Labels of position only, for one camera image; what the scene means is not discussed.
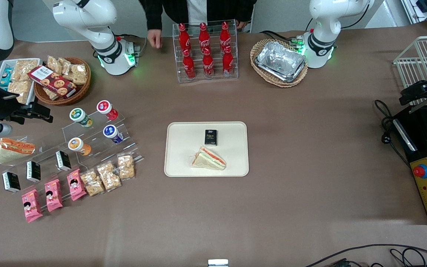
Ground pink snack packet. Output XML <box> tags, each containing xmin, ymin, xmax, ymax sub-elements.
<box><xmin>44</xmin><ymin>178</ymin><xmax>64</xmax><ymax>213</ymax></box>
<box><xmin>21</xmin><ymin>189</ymin><xmax>44</xmax><ymax>223</ymax></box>
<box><xmin>66</xmin><ymin>168</ymin><xmax>87</xmax><ymax>202</ymax></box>

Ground black cable at right arm base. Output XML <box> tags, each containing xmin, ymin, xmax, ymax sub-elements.
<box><xmin>116</xmin><ymin>34</ymin><xmax>148</xmax><ymax>58</ymax></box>

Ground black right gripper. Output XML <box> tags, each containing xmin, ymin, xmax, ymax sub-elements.
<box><xmin>0</xmin><ymin>93</ymin><xmax>54</xmax><ymax>125</ymax></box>

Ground white wire rack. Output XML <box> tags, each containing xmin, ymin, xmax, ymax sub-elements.
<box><xmin>393</xmin><ymin>35</ymin><xmax>427</xmax><ymax>106</ymax></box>

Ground red cookie box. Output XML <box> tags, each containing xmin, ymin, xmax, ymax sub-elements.
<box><xmin>27</xmin><ymin>65</ymin><xmax>78</xmax><ymax>99</ymax></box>

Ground black cable at left arm base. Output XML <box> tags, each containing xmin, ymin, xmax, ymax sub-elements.
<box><xmin>259</xmin><ymin>30</ymin><xmax>300</xmax><ymax>43</ymax></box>

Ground blue snack packet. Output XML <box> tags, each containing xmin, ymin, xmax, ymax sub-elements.
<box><xmin>0</xmin><ymin>67</ymin><xmax>13</xmax><ymax>88</ymax></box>

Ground long black floor cable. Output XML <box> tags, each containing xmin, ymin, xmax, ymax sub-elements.
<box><xmin>304</xmin><ymin>243</ymin><xmax>427</xmax><ymax>267</ymax></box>

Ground person's torso dark jacket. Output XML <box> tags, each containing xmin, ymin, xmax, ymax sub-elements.
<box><xmin>162</xmin><ymin>0</ymin><xmax>257</xmax><ymax>26</ymax></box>

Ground orange lid gum jar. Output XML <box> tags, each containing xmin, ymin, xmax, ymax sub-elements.
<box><xmin>67</xmin><ymin>137</ymin><xmax>92</xmax><ymax>156</ymax></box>

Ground stacked aluminium foil trays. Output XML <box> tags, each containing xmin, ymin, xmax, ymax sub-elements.
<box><xmin>255</xmin><ymin>41</ymin><xmax>307</xmax><ymax>83</ymax></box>

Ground wicker basket with foil trays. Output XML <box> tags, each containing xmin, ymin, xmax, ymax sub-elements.
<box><xmin>250</xmin><ymin>39</ymin><xmax>309</xmax><ymax>88</ymax></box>

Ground black sealing machine yellow panel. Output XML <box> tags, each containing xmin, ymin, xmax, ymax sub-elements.
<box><xmin>393</xmin><ymin>100</ymin><xmax>427</xmax><ymax>225</ymax></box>

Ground blue lid gum jar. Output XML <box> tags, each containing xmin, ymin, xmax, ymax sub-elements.
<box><xmin>103</xmin><ymin>124</ymin><xmax>124</xmax><ymax>145</ymax></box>

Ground cream plastic serving tray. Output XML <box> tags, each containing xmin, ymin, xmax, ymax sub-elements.
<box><xmin>164</xmin><ymin>121</ymin><xmax>250</xmax><ymax>178</ymax></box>

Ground white rectangular snack bin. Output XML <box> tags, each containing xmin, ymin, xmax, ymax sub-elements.
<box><xmin>0</xmin><ymin>58</ymin><xmax>42</xmax><ymax>105</ymax></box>

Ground person's right hand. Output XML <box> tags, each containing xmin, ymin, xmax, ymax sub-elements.
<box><xmin>147</xmin><ymin>29</ymin><xmax>163</xmax><ymax>49</ymax></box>

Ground black cable at arm base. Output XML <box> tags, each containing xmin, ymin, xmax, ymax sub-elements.
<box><xmin>259</xmin><ymin>30</ymin><xmax>300</xmax><ymax>43</ymax></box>
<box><xmin>116</xmin><ymin>34</ymin><xmax>148</xmax><ymax>58</ymax></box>

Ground green lid gum jar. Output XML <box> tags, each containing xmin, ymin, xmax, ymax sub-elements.
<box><xmin>69</xmin><ymin>108</ymin><xmax>93</xmax><ymax>128</ymax></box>

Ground person's black-sleeved right forearm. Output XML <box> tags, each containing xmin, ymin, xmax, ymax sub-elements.
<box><xmin>138</xmin><ymin>0</ymin><xmax>164</xmax><ymax>31</ymax></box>

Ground small black box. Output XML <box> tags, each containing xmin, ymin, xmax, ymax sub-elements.
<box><xmin>56</xmin><ymin>150</ymin><xmax>72</xmax><ymax>172</ymax></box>
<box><xmin>204</xmin><ymin>129</ymin><xmax>218</xmax><ymax>146</ymax></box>
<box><xmin>2</xmin><ymin>171</ymin><xmax>21</xmax><ymax>194</ymax></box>
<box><xmin>26</xmin><ymin>160</ymin><xmax>42</xmax><ymax>183</ymax></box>

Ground clear acrylic stepped display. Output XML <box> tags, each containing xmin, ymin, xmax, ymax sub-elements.
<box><xmin>0</xmin><ymin>109</ymin><xmax>144</xmax><ymax>194</ymax></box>

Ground looped black floor cable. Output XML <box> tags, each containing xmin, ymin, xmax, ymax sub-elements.
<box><xmin>389</xmin><ymin>248</ymin><xmax>426</xmax><ymax>267</ymax></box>

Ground red lid gum jar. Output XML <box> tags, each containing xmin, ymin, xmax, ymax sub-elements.
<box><xmin>96</xmin><ymin>100</ymin><xmax>119</xmax><ymax>121</ymax></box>

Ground black power cable with plug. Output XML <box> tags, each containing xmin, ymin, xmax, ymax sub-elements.
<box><xmin>374</xmin><ymin>99</ymin><xmax>411</xmax><ymax>168</ymax></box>

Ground clear acrylic bottle rack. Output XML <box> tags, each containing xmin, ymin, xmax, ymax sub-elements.
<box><xmin>172</xmin><ymin>19</ymin><xmax>239</xmax><ymax>83</ymax></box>

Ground metal frame shelf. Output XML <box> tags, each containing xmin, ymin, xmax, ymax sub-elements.
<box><xmin>400</xmin><ymin>0</ymin><xmax>427</xmax><ymax>27</ymax></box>

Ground brown wicker snack basket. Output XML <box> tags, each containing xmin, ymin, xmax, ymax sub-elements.
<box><xmin>33</xmin><ymin>57</ymin><xmax>92</xmax><ymax>107</ymax></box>

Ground red cola bottle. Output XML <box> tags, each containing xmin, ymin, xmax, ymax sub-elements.
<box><xmin>179</xmin><ymin>23</ymin><xmax>191</xmax><ymax>52</ymax></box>
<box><xmin>199</xmin><ymin>22</ymin><xmax>211</xmax><ymax>51</ymax></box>
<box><xmin>222</xmin><ymin>46</ymin><xmax>234</xmax><ymax>77</ymax></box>
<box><xmin>219</xmin><ymin>21</ymin><xmax>232</xmax><ymax>50</ymax></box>
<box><xmin>202</xmin><ymin>47</ymin><xmax>215</xmax><ymax>78</ymax></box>
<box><xmin>182</xmin><ymin>49</ymin><xmax>196</xmax><ymax>79</ymax></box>

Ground wrapped triangle sandwich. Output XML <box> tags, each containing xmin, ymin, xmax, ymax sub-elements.
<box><xmin>0</xmin><ymin>137</ymin><xmax>36</xmax><ymax>165</ymax></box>
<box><xmin>190</xmin><ymin>146</ymin><xmax>227</xmax><ymax>171</ymax></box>

